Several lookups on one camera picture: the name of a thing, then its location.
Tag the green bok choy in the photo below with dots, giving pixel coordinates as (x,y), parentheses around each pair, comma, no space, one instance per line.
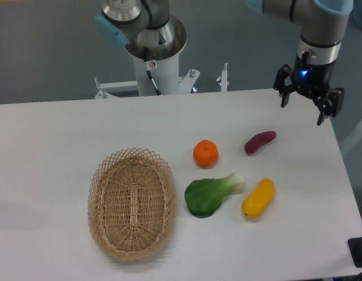
(205,196)

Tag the orange tangerine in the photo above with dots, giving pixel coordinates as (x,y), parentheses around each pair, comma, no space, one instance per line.
(205,153)

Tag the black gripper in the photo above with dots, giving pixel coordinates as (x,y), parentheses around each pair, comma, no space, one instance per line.
(311,81)

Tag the oval wicker basket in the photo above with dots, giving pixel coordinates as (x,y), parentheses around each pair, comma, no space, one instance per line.
(132,204)

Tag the purple sweet potato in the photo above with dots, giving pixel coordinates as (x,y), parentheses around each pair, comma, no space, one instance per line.
(259,140)

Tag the white upright bracket post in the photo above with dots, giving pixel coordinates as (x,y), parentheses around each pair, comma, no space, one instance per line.
(222,80)

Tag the yellow mango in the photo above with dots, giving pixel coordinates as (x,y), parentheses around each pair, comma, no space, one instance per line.
(259,199)

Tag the black device at edge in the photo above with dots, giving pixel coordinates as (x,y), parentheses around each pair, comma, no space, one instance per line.
(355,247)

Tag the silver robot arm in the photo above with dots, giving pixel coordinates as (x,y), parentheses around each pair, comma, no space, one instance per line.
(323,23)

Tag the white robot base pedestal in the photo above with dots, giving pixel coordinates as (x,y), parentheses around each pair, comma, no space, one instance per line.
(155,53)

